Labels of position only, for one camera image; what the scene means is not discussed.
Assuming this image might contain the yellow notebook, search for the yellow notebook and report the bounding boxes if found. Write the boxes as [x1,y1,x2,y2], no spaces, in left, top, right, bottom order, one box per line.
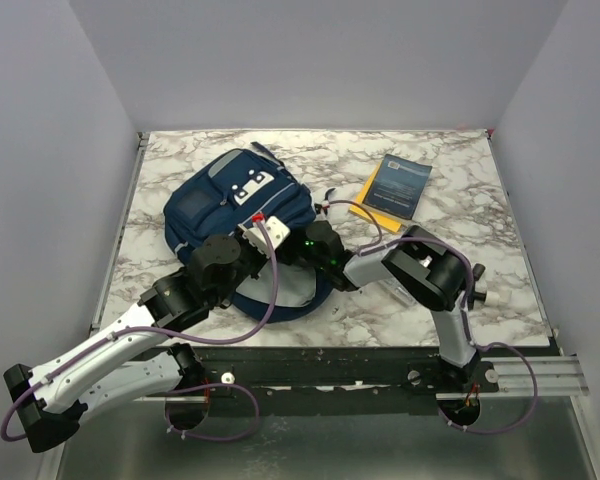
[349,164,403,233]

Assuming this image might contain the navy blue student backpack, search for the navy blue student backpack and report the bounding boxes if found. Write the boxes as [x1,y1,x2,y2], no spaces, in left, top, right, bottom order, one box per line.
[163,148,333,324]

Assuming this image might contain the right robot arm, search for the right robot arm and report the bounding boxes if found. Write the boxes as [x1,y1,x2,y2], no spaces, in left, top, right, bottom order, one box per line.
[279,220,478,392]

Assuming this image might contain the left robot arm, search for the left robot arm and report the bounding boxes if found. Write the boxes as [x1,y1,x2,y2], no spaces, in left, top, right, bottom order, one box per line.
[0,220,290,453]

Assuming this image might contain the clear plastic pencil case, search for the clear plastic pencil case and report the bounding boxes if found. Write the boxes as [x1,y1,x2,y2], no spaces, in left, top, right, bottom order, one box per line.
[379,279,417,308]

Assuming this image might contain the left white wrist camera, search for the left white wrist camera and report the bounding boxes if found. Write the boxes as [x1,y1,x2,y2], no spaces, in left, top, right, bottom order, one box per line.
[238,216,291,254]

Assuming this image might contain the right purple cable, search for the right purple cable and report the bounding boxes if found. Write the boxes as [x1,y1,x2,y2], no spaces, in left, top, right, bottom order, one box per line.
[324,198,540,435]

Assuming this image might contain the purple cable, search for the purple cable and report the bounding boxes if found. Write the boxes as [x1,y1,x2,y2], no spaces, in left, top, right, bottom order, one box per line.
[0,219,281,444]
[324,198,540,435]

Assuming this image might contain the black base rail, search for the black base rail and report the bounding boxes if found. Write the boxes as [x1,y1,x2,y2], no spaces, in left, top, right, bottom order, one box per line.
[84,344,564,416]

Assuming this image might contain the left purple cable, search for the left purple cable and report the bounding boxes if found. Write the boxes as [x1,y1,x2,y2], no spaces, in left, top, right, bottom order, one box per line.
[0,219,281,444]

